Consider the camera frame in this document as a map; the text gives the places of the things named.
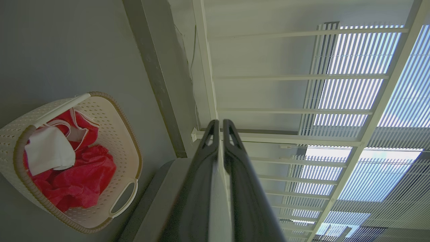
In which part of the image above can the plain red garment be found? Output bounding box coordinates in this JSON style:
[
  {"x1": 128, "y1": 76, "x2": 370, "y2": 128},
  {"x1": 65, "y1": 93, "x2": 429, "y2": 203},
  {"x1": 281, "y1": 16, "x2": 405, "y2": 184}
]
[{"x1": 23, "y1": 145, "x2": 117, "y2": 213}]

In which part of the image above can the window with slatted blinds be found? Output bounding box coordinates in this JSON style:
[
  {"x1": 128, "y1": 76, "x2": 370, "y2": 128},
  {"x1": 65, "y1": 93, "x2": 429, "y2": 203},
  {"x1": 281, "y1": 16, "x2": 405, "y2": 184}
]
[{"x1": 286, "y1": 22, "x2": 430, "y2": 242}]

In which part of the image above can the white metal railing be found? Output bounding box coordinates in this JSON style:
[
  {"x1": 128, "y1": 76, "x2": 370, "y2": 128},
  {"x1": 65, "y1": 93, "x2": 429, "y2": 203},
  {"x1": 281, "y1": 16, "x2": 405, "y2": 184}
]
[{"x1": 191, "y1": 0, "x2": 430, "y2": 242}]

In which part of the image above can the cream perforated laundry basket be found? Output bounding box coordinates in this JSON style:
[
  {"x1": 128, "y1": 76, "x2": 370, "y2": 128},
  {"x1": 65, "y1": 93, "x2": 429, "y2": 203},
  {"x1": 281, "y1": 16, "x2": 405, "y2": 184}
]
[{"x1": 0, "y1": 91, "x2": 143, "y2": 234}]

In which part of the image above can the grey concrete raised step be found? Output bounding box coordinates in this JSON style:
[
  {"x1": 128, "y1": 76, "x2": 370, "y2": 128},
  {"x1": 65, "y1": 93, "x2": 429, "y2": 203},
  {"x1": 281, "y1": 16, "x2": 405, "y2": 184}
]
[{"x1": 122, "y1": 0, "x2": 215, "y2": 158}]

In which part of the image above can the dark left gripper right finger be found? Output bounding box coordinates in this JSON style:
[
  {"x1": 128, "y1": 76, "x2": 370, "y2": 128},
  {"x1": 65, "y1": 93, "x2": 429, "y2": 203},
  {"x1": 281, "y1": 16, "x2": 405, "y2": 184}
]
[{"x1": 223, "y1": 119, "x2": 287, "y2": 242}]

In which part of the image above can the red garment with white trim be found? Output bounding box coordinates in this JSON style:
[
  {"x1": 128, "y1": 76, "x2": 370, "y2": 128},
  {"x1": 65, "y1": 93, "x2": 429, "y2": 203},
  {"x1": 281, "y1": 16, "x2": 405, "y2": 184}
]
[{"x1": 42, "y1": 108, "x2": 100, "y2": 152}]

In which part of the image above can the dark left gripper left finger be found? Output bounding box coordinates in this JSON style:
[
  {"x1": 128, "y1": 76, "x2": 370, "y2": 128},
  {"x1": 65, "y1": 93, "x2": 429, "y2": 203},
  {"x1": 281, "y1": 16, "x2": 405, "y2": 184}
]
[{"x1": 158, "y1": 119, "x2": 220, "y2": 242}]

